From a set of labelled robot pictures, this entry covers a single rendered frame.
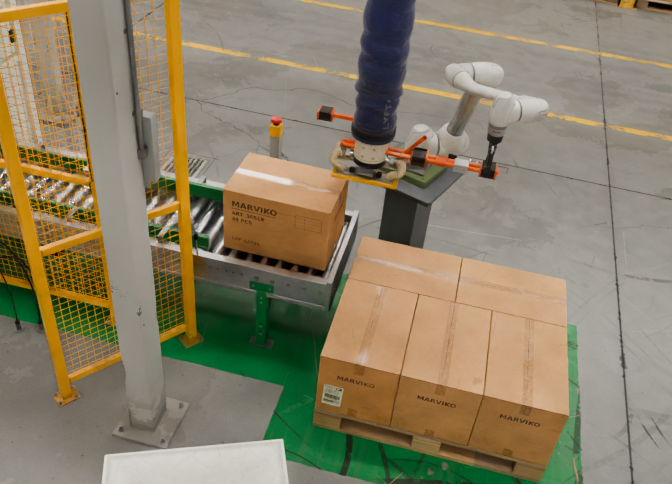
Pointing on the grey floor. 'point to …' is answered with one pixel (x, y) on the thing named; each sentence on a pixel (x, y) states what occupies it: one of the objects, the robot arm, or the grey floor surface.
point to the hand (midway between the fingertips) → (486, 168)
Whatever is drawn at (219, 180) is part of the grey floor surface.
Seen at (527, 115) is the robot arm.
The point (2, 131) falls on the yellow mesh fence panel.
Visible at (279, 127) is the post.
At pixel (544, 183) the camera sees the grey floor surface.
